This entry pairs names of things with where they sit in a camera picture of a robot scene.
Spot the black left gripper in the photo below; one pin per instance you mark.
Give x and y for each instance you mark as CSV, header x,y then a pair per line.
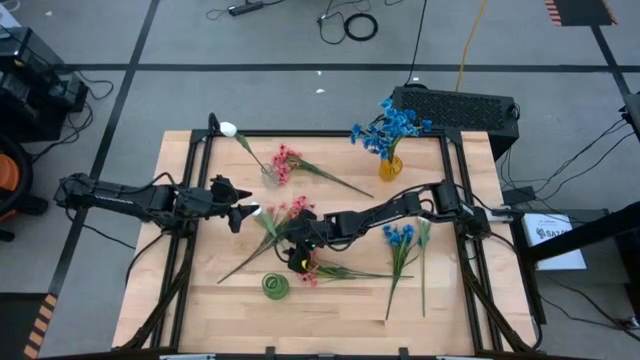
x,y
205,200

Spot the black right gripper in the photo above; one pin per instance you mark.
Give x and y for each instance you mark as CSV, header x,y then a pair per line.
x,y
310,230

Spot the white artificial tulip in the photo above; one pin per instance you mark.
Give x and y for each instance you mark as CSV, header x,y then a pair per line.
x,y
424,235
228,129
257,210

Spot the blue artificial flower bunch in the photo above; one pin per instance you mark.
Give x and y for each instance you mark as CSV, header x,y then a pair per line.
x,y
370,140
400,235
400,120

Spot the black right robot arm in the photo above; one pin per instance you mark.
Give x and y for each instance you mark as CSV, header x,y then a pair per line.
x,y
380,215

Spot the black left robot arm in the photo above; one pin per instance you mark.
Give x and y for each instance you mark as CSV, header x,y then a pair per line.
x,y
125,200

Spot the small clear glass vase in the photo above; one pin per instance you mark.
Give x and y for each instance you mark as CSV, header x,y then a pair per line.
x,y
269,177

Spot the green patterned glass vase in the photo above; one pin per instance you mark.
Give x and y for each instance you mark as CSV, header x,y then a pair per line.
x,y
275,286

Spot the amber glass vase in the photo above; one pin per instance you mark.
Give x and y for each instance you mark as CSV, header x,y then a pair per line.
x,y
390,170

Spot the black computer case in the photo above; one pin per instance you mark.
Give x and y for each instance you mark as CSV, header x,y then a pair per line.
x,y
450,112

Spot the black power strip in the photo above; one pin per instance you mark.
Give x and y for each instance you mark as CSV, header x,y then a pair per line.
x,y
245,8

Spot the black power adapter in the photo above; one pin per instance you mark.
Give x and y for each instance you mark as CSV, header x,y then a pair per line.
x,y
520,195

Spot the orange and black vacuum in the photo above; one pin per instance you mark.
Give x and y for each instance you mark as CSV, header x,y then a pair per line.
x,y
7,175

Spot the black equipment rack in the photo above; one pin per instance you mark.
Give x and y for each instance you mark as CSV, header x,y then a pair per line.
x,y
30,85

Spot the white printed paper sheet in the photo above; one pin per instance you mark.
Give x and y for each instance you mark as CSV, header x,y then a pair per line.
x,y
555,250

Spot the hazard-striped black floor mat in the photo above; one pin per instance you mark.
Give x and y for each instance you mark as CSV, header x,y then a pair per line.
x,y
20,325
580,12

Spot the black side stand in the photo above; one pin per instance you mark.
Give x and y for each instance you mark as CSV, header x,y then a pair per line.
x,y
590,232

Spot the black aluminium rig frame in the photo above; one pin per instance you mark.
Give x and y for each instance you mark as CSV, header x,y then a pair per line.
x,y
325,133

